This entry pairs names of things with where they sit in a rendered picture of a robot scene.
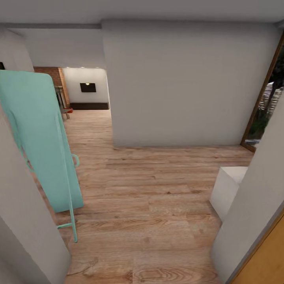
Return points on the standing mirror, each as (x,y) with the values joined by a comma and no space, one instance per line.
(30,102)

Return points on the wall mounted tv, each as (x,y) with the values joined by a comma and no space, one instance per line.
(88,87)

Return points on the wood fireplace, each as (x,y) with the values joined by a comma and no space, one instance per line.
(60,97)

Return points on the cabinet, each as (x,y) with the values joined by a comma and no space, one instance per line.
(89,106)

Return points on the coffee table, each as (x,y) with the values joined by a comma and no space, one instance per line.
(65,111)

